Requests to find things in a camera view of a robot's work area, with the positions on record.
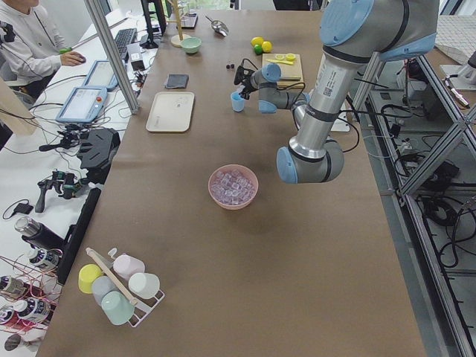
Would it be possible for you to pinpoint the pile of clear ice cubes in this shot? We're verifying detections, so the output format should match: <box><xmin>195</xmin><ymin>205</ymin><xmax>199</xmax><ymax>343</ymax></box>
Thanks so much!
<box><xmin>210</xmin><ymin>169</ymin><xmax>256</xmax><ymax>206</ymax></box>

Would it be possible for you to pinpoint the mint green bowl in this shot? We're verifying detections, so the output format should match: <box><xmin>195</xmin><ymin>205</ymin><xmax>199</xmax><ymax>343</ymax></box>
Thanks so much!
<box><xmin>181</xmin><ymin>36</ymin><xmax>202</xmax><ymax>54</ymax></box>

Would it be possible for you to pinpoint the wooden stand with round base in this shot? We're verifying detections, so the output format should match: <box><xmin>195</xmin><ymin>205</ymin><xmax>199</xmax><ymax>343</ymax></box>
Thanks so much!
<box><xmin>166</xmin><ymin>0</ymin><xmax>190</xmax><ymax>48</ymax></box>

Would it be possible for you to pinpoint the black mount plate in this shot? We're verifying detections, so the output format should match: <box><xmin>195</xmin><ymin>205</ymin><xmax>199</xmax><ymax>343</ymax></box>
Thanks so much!
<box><xmin>77</xmin><ymin>128</ymin><xmax>120</xmax><ymax>184</ymax></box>

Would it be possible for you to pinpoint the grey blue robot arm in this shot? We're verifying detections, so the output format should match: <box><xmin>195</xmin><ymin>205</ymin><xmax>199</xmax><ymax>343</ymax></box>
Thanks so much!
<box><xmin>234</xmin><ymin>0</ymin><xmax>439</xmax><ymax>184</ymax></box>

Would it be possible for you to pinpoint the white wire cup rack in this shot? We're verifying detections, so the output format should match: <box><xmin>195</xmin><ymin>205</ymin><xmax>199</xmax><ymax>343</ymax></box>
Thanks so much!
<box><xmin>86</xmin><ymin>247</ymin><xmax>165</xmax><ymax>327</ymax></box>

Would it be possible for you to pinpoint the pink bowl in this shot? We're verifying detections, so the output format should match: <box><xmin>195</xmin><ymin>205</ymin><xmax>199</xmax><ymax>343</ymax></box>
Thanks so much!
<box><xmin>208</xmin><ymin>164</ymin><xmax>259</xmax><ymax>210</ymax></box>

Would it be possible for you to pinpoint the metal scoop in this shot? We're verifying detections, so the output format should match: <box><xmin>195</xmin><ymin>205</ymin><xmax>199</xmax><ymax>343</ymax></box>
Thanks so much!
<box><xmin>205</xmin><ymin>16</ymin><xmax>229</xmax><ymax>37</ymax></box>

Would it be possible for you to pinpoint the white cup on rack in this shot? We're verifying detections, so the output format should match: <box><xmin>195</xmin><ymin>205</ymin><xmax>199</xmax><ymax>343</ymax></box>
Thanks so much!
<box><xmin>128</xmin><ymin>272</ymin><xmax>161</xmax><ymax>299</ymax></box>

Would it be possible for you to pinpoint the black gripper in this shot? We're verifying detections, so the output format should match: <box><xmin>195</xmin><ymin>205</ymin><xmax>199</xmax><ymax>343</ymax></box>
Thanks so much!
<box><xmin>234</xmin><ymin>65</ymin><xmax>255</xmax><ymax>100</ymax></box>

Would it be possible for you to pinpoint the yellow lemon outer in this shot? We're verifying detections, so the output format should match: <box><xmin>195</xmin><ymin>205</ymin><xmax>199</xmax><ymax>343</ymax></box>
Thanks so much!
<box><xmin>250</xmin><ymin>36</ymin><xmax>264</xmax><ymax>47</ymax></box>

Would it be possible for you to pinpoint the green lime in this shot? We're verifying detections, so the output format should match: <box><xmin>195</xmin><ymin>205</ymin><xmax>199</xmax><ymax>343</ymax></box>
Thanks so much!
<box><xmin>253</xmin><ymin>44</ymin><xmax>263</xmax><ymax>55</ymax></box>

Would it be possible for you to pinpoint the black keyboard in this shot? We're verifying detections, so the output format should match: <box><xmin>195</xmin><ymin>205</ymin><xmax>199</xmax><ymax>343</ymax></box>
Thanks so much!
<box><xmin>115</xmin><ymin>28</ymin><xmax>137</xmax><ymax>61</ymax></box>

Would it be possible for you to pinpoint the grey folded cloth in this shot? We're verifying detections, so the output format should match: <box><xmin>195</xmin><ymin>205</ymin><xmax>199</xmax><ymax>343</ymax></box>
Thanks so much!
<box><xmin>164</xmin><ymin>74</ymin><xmax>189</xmax><ymax>89</ymax></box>

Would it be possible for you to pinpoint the yellow lemon near board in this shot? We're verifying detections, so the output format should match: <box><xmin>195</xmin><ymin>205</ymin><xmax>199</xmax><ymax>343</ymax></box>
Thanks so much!
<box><xmin>261</xmin><ymin>41</ymin><xmax>273</xmax><ymax>53</ymax></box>

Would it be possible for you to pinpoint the yellow plastic knife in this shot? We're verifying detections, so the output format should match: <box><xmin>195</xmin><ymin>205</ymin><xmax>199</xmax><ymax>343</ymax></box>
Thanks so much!
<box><xmin>266</xmin><ymin>59</ymin><xmax>295</xmax><ymax>65</ymax></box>

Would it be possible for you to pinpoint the mint cup on rack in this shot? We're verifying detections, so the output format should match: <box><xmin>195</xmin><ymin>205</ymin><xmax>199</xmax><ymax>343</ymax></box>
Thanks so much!
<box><xmin>101</xmin><ymin>291</ymin><xmax>135</xmax><ymax>326</ymax></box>

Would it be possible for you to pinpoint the aluminium frame post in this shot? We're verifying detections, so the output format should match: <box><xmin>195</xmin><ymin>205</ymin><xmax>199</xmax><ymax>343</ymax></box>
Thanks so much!
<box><xmin>84</xmin><ymin>0</ymin><xmax>139</xmax><ymax>115</ymax></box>

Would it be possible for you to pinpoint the blue teach pendant near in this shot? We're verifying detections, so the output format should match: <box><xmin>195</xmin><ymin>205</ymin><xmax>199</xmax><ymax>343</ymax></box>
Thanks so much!
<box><xmin>56</xmin><ymin>86</ymin><xmax>108</xmax><ymax>123</ymax></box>

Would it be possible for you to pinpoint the blue teach pendant far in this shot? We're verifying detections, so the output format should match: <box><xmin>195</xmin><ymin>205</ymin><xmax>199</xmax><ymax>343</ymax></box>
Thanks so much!
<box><xmin>83</xmin><ymin>60</ymin><xmax>118</xmax><ymax>91</ymax></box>

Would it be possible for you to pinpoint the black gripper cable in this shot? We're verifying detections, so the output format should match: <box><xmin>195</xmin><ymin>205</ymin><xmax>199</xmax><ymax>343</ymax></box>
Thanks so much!
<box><xmin>237</xmin><ymin>58</ymin><xmax>308</xmax><ymax>94</ymax></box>

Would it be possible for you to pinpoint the yellow cup on rack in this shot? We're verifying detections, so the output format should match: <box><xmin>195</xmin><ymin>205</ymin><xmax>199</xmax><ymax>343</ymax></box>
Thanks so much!
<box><xmin>78</xmin><ymin>263</ymin><xmax>103</xmax><ymax>295</ymax></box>

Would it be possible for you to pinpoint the wooden cutting board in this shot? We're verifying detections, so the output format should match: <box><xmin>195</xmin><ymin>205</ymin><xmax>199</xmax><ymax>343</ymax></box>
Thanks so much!
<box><xmin>262</xmin><ymin>54</ymin><xmax>303</xmax><ymax>81</ymax></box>

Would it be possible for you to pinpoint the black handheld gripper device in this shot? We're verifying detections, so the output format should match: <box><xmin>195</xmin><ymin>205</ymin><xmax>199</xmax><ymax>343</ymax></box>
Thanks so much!
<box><xmin>34</xmin><ymin>170</ymin><xmax>90</xmax><ymax>213</ymax></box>

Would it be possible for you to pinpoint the black thermos bottle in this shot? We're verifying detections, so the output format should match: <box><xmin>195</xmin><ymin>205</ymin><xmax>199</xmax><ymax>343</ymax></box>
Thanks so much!
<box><xmin>14</xmin><ymin>217</ymin><xmax>64</xmax><ymax>250</ymax></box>

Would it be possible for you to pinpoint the seated person in white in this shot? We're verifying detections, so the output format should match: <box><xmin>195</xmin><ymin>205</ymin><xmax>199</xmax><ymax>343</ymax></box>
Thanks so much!
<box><xmin>1</xmin><ymin>1</ymin><xmax>86</xmax><ymax>99</ymax></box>

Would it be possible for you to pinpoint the cream rabbit tray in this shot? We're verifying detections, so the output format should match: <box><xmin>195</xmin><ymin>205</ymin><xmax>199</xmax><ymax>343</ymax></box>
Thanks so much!
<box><xmin>146</xmin><ymin>91</ymin><xmax>195</xmax><ymax>132</ymax></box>

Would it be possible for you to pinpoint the light blue cup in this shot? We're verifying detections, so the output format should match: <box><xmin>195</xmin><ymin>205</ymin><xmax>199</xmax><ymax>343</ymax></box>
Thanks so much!
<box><xmin>230</xmin><ymin>91</ymin><xmax>245</xmax><ymax>112</ymax></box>

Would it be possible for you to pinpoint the pink cup on rack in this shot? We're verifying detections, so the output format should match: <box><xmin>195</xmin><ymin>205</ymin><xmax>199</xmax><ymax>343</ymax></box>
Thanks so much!
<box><xmin>113</xmin><ymin>254</ymin><xmax>145</xmax><ymax>280</ymax></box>

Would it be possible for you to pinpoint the blue teach pendant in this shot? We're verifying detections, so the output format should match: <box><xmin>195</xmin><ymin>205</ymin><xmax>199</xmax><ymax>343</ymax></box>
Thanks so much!
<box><xmin>56</xmin><ymin>86</ymin><xmax>108</xmax><ymax>123</ymax></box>
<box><xmin>83</xmin><ymin>60</ymin><xmax>118</xmax><ymax>91</ymax></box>

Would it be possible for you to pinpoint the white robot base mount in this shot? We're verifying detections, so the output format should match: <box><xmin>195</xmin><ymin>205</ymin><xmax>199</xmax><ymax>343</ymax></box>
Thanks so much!
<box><xmin>331</xmin><ymin>106</ymin><xmax>350</xmax><ymax>132</ymax></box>

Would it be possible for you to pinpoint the grey cup on rack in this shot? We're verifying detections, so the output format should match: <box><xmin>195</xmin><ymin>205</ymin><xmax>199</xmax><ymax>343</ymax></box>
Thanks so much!
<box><xmin>91</xmin><ymin>275</ymin><xmax>117</xmax><ymax>306</ymax></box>

